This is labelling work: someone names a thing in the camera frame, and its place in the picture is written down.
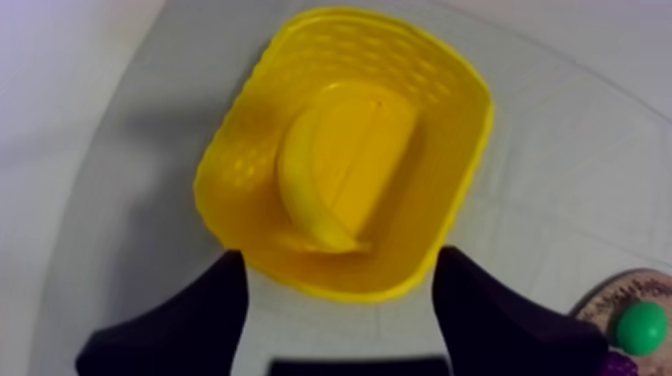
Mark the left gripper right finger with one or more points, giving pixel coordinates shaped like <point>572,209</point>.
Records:
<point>504,325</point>

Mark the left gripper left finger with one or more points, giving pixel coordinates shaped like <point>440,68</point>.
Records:
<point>184,325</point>

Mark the yellow toy banana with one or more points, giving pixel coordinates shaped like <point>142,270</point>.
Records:
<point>300,178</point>

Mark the round wooden board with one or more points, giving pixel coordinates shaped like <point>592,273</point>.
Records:
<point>598,310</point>

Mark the yellow plastic basket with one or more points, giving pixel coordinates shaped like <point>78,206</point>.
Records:
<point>252,173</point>

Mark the purple toy grapes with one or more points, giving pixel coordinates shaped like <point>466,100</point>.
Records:
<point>619,366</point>

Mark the green toy pear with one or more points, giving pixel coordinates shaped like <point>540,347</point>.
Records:
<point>641,328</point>

